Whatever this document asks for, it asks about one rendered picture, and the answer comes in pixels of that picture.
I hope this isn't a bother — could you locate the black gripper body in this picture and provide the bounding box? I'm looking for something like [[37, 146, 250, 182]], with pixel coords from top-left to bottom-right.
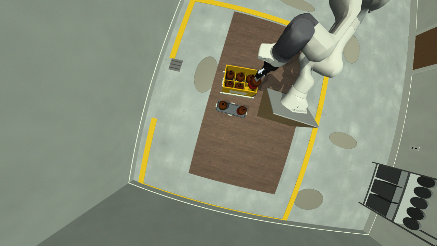
[[262, 61, 279, 72]]

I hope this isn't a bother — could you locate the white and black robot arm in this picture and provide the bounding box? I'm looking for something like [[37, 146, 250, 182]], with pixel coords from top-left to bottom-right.
[[257, 0, 390, 114]]

